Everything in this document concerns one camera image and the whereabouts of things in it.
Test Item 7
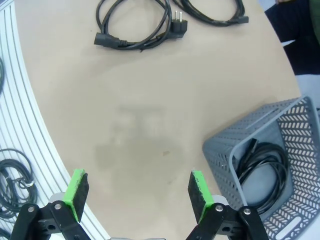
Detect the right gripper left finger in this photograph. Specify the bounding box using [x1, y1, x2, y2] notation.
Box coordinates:
[8, 168, 91, 240]

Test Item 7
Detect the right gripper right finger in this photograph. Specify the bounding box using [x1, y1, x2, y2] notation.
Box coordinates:
[184, 169, 268, 240]

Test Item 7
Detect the black USB cable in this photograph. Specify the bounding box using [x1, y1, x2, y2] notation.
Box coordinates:
[236, 138, 292, 216]

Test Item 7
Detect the black power cable Schuko plug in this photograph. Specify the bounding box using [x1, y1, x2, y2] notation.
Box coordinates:
[93, 0, 189, 52]

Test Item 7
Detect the black power cable angled plug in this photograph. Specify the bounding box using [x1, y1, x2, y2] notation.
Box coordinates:
[172, 0, 250, 27]

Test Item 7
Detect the grey plastic lattice basket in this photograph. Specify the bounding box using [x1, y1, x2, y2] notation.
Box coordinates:
[202, 96, 320, 240]

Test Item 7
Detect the black floor cable bundle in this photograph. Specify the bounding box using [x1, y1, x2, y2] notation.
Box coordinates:
[0, 148, 38, 218]

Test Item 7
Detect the aluminium table frame rail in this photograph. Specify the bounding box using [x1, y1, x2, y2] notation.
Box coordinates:
[0, 4, 111, 240]

